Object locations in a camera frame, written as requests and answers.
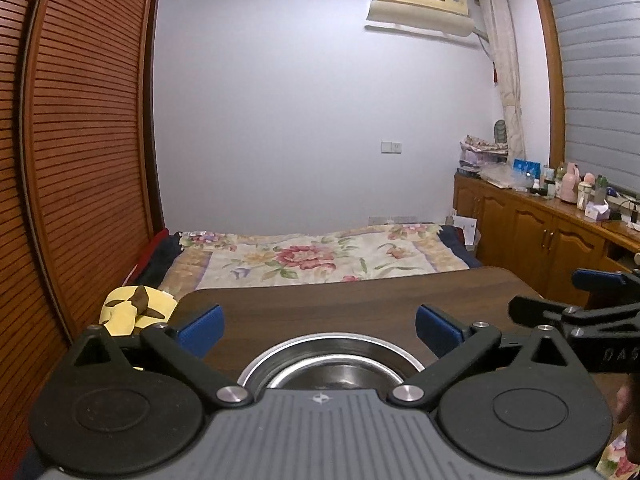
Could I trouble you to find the dark and red clothes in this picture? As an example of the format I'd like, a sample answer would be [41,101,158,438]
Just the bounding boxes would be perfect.
[127,229,183,288]

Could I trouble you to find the wooden cabinet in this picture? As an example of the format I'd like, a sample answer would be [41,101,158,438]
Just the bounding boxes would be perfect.
[452,174,640,308]

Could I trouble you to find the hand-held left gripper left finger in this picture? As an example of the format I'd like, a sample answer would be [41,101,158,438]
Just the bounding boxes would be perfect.
[62,304,253,408]

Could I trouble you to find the navy blue blanket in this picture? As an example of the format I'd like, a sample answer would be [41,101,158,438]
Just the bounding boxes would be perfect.
[437,225,483,268]

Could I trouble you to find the yellow plush toy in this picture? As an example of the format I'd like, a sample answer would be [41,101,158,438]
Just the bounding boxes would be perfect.
[100,285,178,337]

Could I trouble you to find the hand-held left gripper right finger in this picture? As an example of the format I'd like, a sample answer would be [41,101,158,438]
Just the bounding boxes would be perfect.
[387,303,576,408]

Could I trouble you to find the floral blanket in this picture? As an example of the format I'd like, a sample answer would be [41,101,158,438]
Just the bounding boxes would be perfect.
[157,222,483,291]

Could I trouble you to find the white paper bag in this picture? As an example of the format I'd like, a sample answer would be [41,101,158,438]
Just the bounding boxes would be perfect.
[447,209,479,247]

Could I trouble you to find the clear plastic bags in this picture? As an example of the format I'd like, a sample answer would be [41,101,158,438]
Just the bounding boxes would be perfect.
[480,165,531,192]

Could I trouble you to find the wooden louvered wardrobe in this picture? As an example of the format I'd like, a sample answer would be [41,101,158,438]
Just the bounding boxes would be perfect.
[0,0,168,461]

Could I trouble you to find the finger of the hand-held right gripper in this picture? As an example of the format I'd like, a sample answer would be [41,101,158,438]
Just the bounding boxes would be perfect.
[572,268,640,293]
[508,296,592,333]

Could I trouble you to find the cream patterned curtain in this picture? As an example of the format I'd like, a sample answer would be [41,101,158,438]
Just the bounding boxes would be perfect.
[477,0,527,161]

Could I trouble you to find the wall air conditioner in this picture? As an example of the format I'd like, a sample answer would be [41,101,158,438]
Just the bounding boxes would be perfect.
[365,0,473,38]

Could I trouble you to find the large stainless steel bowl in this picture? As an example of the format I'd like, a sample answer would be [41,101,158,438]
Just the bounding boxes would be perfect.
[236,332,426,392]

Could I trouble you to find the floral printed cloth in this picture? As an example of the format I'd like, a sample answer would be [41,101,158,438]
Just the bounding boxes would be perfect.
[597,432,632,478]

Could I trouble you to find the person's right hand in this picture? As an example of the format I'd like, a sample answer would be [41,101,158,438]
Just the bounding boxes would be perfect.
[616,377,640,465]

